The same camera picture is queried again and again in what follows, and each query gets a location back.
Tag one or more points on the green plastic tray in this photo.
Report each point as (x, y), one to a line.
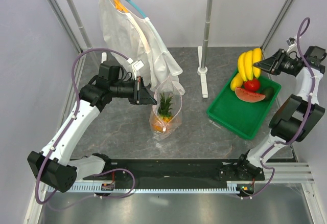
(242, 118)

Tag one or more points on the toy watermelon slice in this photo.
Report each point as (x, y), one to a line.
(248, 96)

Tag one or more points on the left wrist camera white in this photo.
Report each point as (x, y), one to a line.
(134, 66)

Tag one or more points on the teal clothes hanger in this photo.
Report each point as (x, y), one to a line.
(138, 9)

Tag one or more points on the clear zip top bag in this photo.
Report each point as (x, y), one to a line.
(172, 87)

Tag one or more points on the white garment on hanger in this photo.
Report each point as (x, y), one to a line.
(137, 38)

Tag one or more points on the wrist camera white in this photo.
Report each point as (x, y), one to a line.
(134, 66)
(292, 44)

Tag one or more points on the toy pineapple orange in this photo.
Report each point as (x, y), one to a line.
(164, 114)

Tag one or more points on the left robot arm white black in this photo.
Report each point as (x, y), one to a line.
(53, 165)

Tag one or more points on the yellow toy mango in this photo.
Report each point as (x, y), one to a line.
(237, 81)

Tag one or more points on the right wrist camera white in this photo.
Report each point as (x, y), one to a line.
(292, 44)

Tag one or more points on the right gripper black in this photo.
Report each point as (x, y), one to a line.
(275, 61)

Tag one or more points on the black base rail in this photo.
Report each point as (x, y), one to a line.
(175, 174)

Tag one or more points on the white cable duct strip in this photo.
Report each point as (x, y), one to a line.
(93, 187)

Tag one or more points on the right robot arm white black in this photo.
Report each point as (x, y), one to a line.
(295, 118)

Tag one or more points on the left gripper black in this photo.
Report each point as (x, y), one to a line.
(135, 99)

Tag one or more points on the red toy tomato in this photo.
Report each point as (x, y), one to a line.
(252, 85)

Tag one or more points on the yellow toy banana bunch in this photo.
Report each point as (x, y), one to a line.
(246, 62)

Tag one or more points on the dark green toy avocado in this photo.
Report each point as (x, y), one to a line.
(268, 93)

